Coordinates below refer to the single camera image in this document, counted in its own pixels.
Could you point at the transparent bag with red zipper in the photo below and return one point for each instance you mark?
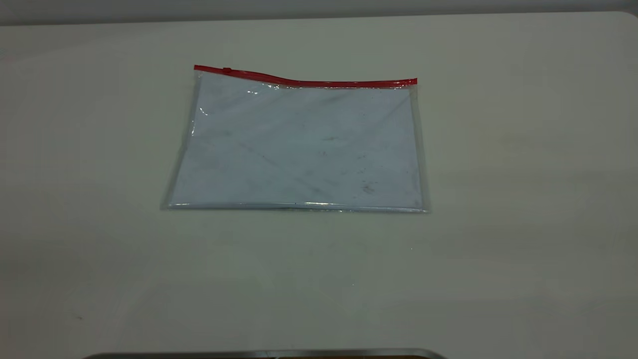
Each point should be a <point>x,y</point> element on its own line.
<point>299,149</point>

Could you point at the grey metal strip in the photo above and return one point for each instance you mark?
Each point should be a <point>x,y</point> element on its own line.
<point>269,354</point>

